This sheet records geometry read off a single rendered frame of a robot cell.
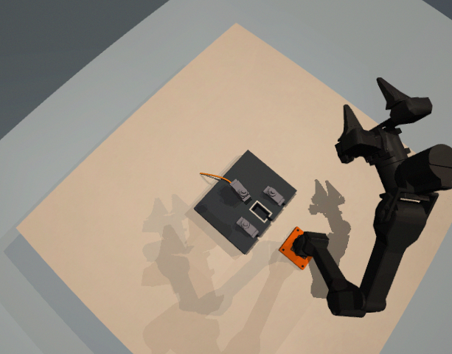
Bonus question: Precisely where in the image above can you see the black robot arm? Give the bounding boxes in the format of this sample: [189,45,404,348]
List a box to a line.
[291,128,452,318]

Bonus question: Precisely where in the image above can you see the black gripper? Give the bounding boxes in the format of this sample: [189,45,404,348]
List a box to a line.
[340,77,433,169]

